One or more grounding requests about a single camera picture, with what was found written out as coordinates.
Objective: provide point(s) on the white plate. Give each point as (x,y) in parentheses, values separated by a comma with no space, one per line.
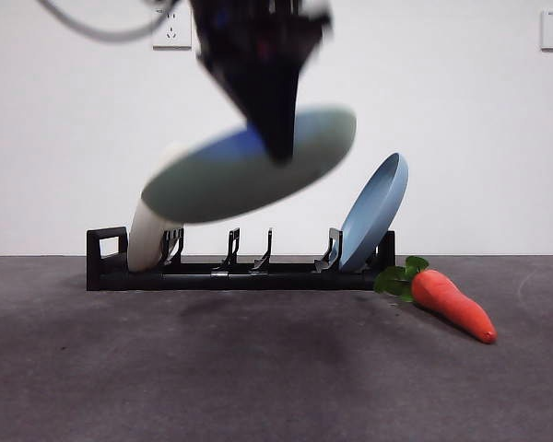
(143,244)

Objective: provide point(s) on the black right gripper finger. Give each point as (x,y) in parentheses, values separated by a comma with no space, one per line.
(267,92)

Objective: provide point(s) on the blue plate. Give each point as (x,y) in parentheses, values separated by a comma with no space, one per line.
(368,216)

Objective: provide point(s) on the orange carrot with green leaves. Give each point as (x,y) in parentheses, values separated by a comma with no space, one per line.
(442,299)

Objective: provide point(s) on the black plate rack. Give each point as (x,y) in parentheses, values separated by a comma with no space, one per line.
(120,277)

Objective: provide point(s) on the green plate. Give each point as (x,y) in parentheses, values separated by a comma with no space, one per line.
(212,193)

